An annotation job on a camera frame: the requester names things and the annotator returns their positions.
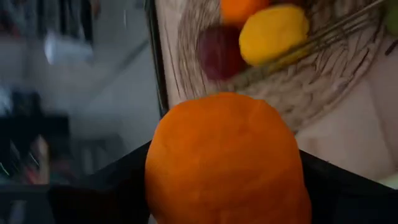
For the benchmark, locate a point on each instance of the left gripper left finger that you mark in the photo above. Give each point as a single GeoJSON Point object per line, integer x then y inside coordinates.
{"type": "Point", "coordinates": [109, 199]}

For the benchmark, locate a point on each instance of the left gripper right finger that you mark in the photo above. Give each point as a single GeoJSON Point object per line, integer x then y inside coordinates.
{"type": "Point", "coordinates": [348, 202]}

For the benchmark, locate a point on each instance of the orange fruit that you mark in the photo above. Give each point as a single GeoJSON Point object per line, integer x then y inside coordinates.
{"type": "Point", "coordinates": [242, 11]}
{"type": "Point", "coordinates": [227, 155]}

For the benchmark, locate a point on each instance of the dark maroon plum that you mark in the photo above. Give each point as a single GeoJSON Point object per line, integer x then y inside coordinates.
{"type": "Point", "coordinates": [217, 53]}

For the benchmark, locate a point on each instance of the yellow bell pepper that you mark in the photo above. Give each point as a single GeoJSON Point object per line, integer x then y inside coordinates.
{"type": "Point", "coordinates": [273, 34]}

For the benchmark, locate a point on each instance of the white bin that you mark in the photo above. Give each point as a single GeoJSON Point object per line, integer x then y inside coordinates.
{"type": "Point", "coordinates": [66, 49]}

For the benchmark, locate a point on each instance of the green pear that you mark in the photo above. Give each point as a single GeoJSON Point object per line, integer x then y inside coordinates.
{"type": "Point", "coordinates": [392, 17]}

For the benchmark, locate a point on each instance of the black aluminium table frame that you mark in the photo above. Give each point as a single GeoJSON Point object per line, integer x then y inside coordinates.
{"type": "Point", "coordinates": [157, 56]}

